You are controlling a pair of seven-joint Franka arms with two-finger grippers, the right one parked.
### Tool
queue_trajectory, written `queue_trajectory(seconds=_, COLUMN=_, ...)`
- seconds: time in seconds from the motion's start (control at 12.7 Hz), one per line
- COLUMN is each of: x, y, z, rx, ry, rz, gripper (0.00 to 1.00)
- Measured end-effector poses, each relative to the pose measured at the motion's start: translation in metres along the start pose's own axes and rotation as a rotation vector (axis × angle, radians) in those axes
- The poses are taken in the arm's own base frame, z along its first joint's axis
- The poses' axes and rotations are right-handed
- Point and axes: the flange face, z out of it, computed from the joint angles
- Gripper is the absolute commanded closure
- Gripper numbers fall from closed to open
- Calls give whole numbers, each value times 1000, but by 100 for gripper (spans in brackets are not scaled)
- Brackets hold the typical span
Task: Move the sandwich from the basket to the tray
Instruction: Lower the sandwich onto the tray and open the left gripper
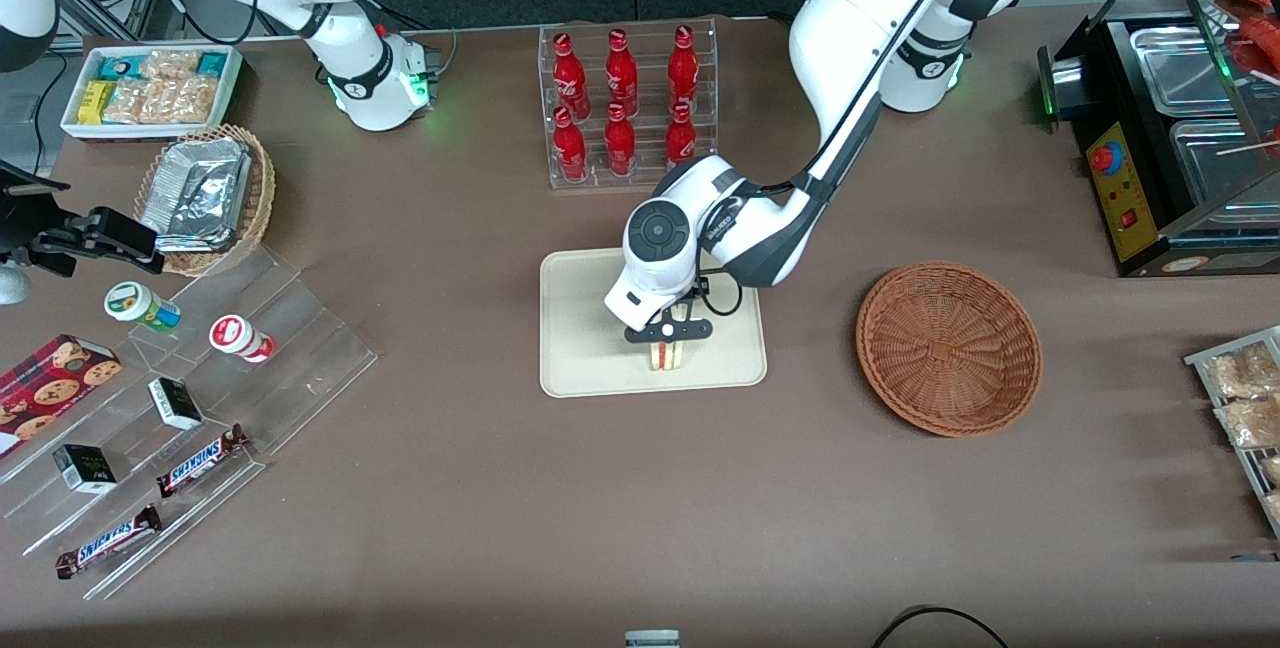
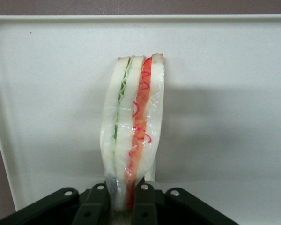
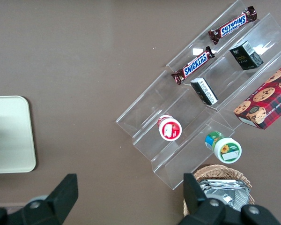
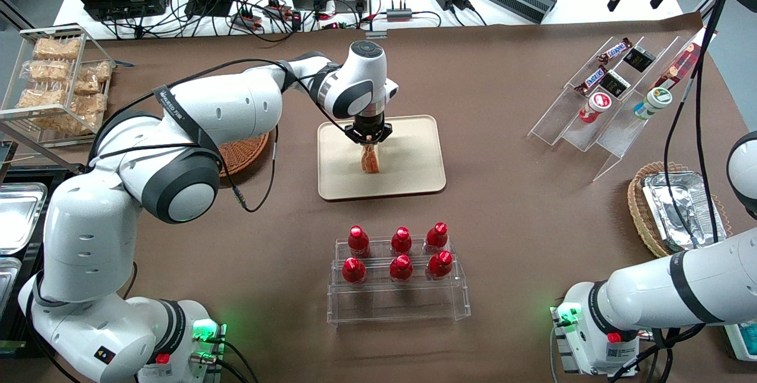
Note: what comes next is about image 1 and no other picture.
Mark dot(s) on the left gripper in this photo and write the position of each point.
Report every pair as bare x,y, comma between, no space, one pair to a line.
696,293

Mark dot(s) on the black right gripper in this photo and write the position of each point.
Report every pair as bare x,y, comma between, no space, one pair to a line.
22,221

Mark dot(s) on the triangular sandwich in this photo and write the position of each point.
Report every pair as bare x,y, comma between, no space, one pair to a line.
671,356

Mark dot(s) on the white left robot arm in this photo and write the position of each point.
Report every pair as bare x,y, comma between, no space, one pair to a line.
860,18

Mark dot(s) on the beige plastic tray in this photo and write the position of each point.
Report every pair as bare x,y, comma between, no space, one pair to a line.
580,338

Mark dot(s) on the oval wicker basket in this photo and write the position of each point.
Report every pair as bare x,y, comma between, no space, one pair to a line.
260,198

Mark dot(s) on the round brown wicker basket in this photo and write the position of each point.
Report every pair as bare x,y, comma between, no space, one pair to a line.
950,348

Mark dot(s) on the green lid yogurt cup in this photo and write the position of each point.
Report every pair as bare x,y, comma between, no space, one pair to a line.
135,303

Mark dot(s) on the white rectangular snack bin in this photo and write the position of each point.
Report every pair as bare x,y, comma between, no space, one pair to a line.
72,126

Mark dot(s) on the stacked aluminium foil trays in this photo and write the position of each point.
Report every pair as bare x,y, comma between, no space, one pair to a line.
195,193

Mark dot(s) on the red chocolate cookie box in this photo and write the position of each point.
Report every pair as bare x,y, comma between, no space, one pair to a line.
50,388

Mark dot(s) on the yellow snack packet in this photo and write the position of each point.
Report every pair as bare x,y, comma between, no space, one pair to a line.
95,101

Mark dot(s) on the clear rice cracker bag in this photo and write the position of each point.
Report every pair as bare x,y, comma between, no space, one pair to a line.
125,103
180,101
170,65

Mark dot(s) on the red lid yogurt cup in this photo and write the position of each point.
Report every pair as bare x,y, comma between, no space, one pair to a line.
235,335

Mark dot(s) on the small black box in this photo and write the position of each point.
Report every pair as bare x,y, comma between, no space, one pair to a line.
175,403
85,468

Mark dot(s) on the teal snack packet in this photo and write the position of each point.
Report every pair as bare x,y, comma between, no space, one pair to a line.
211,64
118,66

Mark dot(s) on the red cola bottle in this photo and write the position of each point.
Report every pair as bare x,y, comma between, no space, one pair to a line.
621,76
570,150
680,138
620,146
683,73
571,78

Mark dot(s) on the Snickers chocolate bar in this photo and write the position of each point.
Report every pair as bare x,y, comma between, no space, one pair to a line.
105,543
200,461

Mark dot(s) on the clear acrylic stepped display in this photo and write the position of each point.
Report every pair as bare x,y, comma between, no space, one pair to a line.
300,368

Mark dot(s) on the clear acrylic bottle rack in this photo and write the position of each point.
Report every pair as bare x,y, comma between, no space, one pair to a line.
650,28

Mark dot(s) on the small grey box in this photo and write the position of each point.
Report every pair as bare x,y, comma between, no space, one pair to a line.
652,639

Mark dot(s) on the black food warmer machine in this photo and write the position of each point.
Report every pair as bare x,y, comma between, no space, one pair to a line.
1150,243

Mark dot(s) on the steel food pan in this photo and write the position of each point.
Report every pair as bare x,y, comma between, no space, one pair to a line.
1180,68
1215,173

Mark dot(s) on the clear bag of snacks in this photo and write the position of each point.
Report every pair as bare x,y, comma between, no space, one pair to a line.
1250,423
1240,373
1274,508
1272,470

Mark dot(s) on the wooden skewer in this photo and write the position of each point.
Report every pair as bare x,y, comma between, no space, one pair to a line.
1250,146

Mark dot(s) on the red sausages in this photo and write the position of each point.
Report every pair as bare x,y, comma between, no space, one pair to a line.
1262,23

